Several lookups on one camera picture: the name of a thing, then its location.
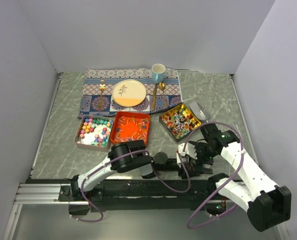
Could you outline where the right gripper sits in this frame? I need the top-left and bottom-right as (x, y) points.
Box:
(190, 141), (218, 175)

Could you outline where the gold tin of lollipops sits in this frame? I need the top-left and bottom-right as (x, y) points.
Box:
(159, 103), (202, 143)

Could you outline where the orange tin of lollipops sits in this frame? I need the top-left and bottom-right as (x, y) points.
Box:
(110, 111), (151, 146)

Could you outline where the metal scoop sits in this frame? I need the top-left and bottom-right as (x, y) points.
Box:
(189, 101), (210, 122)

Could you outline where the silver tin of star candies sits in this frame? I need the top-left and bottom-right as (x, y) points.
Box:
(73, 115), (114, 152)

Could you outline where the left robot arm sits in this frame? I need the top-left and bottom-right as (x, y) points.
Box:
(70, 140), (157, 201)

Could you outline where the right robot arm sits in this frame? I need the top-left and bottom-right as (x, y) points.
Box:
(197, 122), (292, 232)

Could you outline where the gold spoon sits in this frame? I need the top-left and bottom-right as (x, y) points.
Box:
(158, 82), (168, 108)

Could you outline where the cream and orange plate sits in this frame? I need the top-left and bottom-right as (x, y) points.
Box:
(111, 79), (147, 107)

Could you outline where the blue mug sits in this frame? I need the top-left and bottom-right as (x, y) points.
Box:
(151, 63), (166, 84)

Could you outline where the patterned blue placemat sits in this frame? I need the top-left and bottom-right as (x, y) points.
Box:
(77, 68), (183, 120)

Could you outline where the gold fork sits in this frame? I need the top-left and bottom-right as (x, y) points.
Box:
(98, 79), (106, 110)

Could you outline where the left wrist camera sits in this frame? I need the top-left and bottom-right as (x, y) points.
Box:
(176, 152), (188, 168)

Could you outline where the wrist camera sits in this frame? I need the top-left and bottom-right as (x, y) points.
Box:
(176, 152), (188, 168)
(177, 143), (198, 160)

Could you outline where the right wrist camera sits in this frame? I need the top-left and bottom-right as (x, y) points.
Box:
(177, 143), (198, 160)

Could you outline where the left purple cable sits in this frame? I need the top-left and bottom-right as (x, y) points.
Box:
(79, 149), (192, 223)

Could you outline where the purple cable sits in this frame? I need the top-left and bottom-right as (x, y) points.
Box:
(79, 149), (192, 223)
(182, 121), (246, 230)

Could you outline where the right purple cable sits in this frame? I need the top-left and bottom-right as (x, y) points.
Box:
(182, 121), (246, 230)

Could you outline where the aluminium rail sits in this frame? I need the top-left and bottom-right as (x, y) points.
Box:
(14, 181), (88, 205)

